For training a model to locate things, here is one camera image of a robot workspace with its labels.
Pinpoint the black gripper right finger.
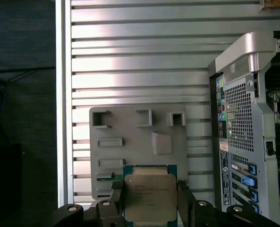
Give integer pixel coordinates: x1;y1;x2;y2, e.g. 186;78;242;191
177;180;280;227

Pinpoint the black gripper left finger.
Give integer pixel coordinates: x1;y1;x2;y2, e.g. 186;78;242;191
51;180;124;227

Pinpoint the silver CPU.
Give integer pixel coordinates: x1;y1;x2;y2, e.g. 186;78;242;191
122;165;178;227

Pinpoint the green RAM stick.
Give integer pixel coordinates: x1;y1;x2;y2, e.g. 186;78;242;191
96;172;124;182

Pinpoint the grey parts rack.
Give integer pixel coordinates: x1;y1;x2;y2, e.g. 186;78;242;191
89;105;188;202

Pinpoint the black PC case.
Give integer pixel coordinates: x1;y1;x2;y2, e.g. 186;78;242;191
207;30;280;227

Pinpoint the silver case handle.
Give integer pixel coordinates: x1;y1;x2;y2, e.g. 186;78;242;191
214;31;275;84

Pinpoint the brown square base plate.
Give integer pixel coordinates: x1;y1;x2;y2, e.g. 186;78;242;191
259;0;280;11

